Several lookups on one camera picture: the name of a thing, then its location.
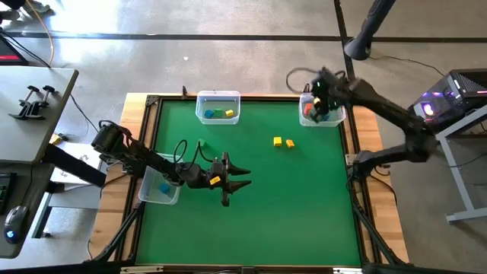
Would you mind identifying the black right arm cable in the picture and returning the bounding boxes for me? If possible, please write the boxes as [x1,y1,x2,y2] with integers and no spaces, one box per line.
[285,67,323,94]

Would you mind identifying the black keyboard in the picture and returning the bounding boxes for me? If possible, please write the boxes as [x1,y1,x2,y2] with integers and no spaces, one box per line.
[0,173,18,216]

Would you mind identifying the black computer mouse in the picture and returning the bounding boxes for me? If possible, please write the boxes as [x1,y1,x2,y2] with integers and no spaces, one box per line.
[3,205,29,244]

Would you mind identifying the clear plastic bin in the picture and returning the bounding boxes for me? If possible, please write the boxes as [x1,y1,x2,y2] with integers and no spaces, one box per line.
[298,92,347,128]
[138,153,183,206]
[194,90,241,126]

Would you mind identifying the black desk leg beam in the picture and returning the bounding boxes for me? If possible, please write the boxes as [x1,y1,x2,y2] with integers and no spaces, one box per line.
[43,144,107,187]

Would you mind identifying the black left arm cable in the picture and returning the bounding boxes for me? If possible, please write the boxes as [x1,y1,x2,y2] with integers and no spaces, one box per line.
[173,139,189,165]

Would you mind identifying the black desk cable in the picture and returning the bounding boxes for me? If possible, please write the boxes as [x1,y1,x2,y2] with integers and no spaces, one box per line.
[69,94,107,145]

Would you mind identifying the black screw clamp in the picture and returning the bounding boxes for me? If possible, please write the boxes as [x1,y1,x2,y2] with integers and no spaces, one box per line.
[22,85,56,121]
[8,85,41,121]

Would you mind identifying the white metal bracket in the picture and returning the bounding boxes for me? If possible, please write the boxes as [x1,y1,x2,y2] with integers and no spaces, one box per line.
[333,267,377,274]

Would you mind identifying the black computer with lights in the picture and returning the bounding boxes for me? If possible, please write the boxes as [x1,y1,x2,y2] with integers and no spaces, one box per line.
[412,68,487,130]

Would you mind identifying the yellow floor cable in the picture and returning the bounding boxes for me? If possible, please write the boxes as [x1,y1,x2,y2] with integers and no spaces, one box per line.
[24,0,55,68]

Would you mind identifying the black floor cable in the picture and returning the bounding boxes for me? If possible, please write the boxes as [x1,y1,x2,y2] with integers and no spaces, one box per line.
[368,55,446,77]

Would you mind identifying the dark grey desk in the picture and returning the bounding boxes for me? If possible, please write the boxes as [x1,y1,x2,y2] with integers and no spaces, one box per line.
[0,163,53,260]

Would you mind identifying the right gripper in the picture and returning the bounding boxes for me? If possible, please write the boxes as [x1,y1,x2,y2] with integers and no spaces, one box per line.
[311,67,345,123]

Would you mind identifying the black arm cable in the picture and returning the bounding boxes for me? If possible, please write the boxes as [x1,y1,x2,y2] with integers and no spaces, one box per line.
[173,139,189,165]
[285,67,323,94]

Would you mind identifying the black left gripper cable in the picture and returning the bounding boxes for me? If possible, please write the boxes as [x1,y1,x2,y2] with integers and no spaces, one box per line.
[196,141,215,164]

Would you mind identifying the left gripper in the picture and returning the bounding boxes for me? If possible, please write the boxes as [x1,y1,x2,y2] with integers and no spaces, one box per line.
[205,151,253,208]

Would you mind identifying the black table frame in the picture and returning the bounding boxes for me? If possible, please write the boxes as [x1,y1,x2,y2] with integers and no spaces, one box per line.
[120,93,377,274]

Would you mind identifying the silver aluminium extrusion piece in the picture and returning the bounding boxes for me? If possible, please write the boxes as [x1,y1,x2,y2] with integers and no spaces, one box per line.
[120,265,164,273]

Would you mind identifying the black floor stand pole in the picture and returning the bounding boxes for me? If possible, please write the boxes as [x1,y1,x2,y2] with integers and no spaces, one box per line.
[343,0,396,61]

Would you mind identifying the white sheet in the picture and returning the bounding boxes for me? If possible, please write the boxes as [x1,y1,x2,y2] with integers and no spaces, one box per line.
[51,142,106,186]

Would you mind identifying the green table mat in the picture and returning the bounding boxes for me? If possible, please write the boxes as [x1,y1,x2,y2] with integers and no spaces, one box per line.
[135,99,361,266]

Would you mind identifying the black device with red strip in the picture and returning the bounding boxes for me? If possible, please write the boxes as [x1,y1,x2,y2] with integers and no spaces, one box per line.
[0,36,30,66]

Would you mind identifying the grey metal table frame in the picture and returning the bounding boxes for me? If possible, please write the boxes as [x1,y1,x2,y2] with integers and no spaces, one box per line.
[420,104,487,224]

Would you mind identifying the black diagonal frame strut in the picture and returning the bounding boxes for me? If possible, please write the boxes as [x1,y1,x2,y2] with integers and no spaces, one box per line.
[348,178,406,266]
[84,201,145,264]

